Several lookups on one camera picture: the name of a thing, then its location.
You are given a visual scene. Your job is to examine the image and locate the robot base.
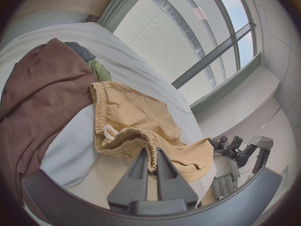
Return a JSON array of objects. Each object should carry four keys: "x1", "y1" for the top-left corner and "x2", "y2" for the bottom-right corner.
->
[{"x1": 210, "y1": 160, "x2": 241, "y2": 201}]

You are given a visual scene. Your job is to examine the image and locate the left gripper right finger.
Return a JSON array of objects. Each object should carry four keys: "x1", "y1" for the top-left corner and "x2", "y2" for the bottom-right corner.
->
[{"x1": 155, "y1": 147, "x2": 198, "y2": 208}]

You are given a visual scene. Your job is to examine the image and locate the window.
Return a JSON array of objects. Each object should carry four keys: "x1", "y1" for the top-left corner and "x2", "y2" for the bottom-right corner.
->
[{"x1": 113, "y1": 0, "x2": 257, "y2": 103}]

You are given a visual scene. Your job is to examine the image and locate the green garment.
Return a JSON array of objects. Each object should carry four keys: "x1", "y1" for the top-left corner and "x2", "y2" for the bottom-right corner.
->
[{"x1": 87, "y1": 59, "x2": 112, "y2": 82}]

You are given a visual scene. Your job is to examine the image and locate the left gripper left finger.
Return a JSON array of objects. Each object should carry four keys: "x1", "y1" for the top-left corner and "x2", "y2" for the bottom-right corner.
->
[{"x1": 107, "y1": 147, "x2": 149, "y2": 208}]

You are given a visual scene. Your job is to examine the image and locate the brown garment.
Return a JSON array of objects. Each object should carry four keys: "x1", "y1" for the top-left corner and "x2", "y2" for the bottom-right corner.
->
[{"x1": 0, "y1": 38, "x2": 99, "y2": 221}]

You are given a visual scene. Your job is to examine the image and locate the tan shorts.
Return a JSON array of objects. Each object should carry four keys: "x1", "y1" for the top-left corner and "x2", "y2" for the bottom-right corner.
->
[{"x1": 90, "y1": 81, "x2": 215, "y2": 183}]

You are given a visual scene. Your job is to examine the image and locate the pale blue garment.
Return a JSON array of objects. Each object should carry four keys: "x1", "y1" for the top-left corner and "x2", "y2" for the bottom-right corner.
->
[{"x1": 40, "y1": 105, "x2": 101, "y2": 189}]

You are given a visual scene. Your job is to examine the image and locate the black garment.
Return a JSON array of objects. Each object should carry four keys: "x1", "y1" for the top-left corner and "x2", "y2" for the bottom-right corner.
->
[{"x1": 64, "y1": 41, "x2": 97, "y2": 64}]

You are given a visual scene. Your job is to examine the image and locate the bed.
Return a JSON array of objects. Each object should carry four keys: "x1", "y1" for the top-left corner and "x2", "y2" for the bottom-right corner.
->
[{"x1": 0, "y1": 0, "x2": 217, "y2": 221}]

